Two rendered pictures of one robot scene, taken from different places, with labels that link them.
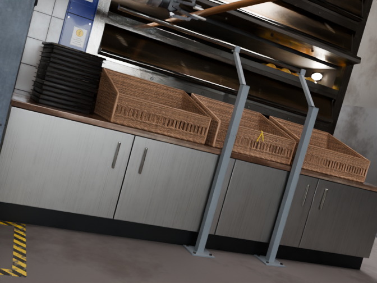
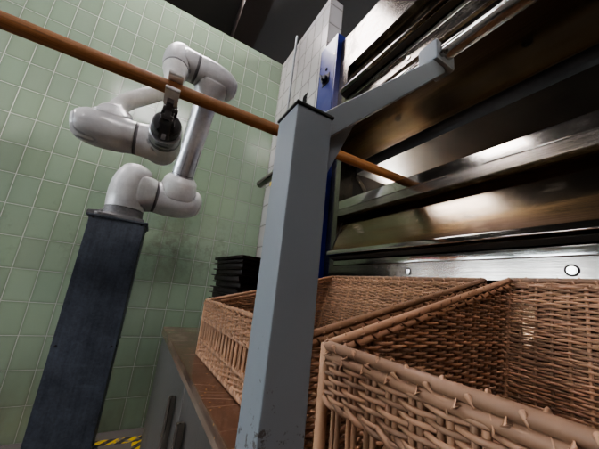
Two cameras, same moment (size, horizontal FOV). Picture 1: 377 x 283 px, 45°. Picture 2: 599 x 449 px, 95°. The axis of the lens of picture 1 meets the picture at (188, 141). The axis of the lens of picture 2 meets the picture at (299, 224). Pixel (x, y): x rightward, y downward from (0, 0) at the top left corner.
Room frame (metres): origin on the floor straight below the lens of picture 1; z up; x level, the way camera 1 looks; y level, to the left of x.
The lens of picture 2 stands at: (2.46, -0.46, 0.78)
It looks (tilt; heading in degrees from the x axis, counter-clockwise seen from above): 14 degrees up; 85
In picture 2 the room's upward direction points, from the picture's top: 6 degrees clockwise
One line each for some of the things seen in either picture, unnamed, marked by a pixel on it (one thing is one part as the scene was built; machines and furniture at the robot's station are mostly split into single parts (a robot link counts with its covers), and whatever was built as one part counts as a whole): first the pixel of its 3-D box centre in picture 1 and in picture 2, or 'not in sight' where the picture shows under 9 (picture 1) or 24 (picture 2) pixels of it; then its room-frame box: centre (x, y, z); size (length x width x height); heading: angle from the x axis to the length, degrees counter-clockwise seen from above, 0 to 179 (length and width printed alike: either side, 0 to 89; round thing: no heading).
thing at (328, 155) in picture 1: (315, 148); not in sight; (3.11, -0.85, 0.72); 0.56 x 0.49 x 0.28; 115
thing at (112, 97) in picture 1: (151, 104); (324, 320); (2.62, 0.26, 0.72); 0.56 x 0.49 x 0.28; 115
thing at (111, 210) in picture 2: not in sight; (117, 215); (1.76, 0.81, 1.03); 0.22 x 0.18 x 0.06; 22
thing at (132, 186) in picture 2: not in sight; (133, 188); (1.79, 0.83, 1.17); 0.18 x 0.16 x 0.22; 31
